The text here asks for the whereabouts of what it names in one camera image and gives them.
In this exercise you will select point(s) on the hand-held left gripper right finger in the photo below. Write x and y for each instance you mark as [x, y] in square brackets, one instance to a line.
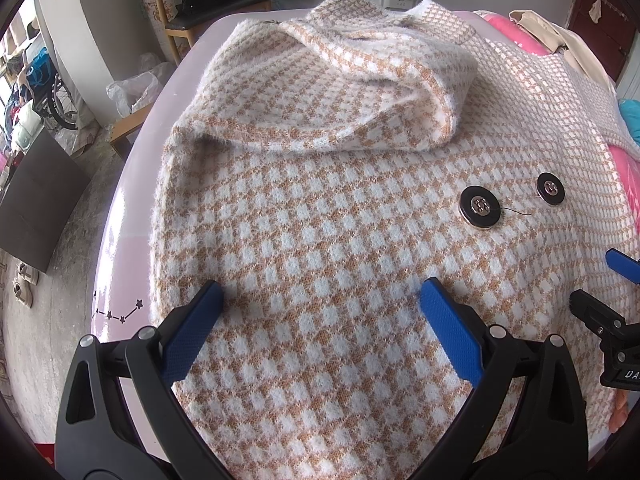
[450, 330]

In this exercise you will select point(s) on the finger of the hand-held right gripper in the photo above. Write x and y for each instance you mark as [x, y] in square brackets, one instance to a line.
[622, 265]
[595, 312]

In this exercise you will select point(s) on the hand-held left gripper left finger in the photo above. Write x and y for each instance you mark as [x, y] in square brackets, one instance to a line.
[192, 330]

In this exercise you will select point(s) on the beige white houndstooth coat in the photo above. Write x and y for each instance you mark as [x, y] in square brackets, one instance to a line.
[320, 185]

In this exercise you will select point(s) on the red box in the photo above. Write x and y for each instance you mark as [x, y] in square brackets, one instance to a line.
[42, 449]

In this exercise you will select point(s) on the dark grey cabinet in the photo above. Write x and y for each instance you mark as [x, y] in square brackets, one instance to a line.
[40, 195]

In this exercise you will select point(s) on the small wooden stool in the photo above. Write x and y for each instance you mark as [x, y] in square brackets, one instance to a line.
[125, 127]

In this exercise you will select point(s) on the beige garment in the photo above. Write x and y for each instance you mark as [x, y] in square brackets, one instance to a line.
[580, 55]

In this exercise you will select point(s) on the clear plastic bag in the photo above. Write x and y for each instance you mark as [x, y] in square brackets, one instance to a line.
[130, 90]

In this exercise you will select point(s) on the small white hanging cloth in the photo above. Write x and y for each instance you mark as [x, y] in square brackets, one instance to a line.
[595, 10]

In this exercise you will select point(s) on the pink blanket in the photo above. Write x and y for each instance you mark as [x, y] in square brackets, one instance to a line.
[500, 27]

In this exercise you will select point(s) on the wooden chair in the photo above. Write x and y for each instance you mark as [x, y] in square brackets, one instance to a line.
[172, 35]

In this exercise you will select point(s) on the blue bag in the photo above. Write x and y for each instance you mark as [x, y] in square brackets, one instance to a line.
[40, 67]

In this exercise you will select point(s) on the floral patterned board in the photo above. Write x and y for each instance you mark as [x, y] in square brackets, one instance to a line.
[150, 15]

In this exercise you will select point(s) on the white water dispenser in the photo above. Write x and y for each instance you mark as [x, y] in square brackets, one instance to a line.
[397, 1]

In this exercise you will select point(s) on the hanging beige clothing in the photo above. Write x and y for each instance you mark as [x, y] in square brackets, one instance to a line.
[22, 30]

